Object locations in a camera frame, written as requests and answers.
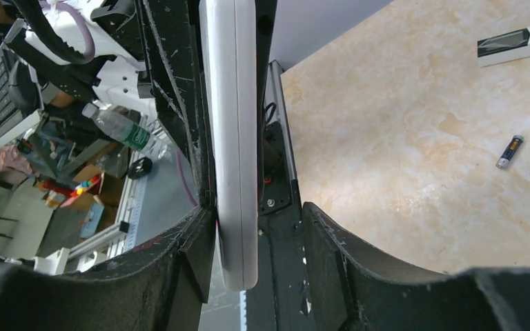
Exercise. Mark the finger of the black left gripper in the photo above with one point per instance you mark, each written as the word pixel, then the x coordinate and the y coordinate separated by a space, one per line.
pixel 265 20
pixel 174 58

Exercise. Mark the clear plastic water bottle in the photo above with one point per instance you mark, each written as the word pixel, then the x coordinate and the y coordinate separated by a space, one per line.
pixel 126 131

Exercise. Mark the long white remote control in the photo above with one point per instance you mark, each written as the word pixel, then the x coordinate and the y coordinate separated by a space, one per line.
pixel 504 47

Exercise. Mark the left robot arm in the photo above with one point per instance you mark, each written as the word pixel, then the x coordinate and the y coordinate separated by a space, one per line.
pixel 54 60

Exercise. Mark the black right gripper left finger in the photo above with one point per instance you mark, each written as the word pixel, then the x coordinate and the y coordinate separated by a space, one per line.
pixel 161 284

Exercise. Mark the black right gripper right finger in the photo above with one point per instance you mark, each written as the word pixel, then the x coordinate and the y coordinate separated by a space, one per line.
pixel 356 286

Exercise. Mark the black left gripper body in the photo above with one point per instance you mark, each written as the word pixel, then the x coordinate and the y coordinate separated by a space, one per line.
pixel 120 20

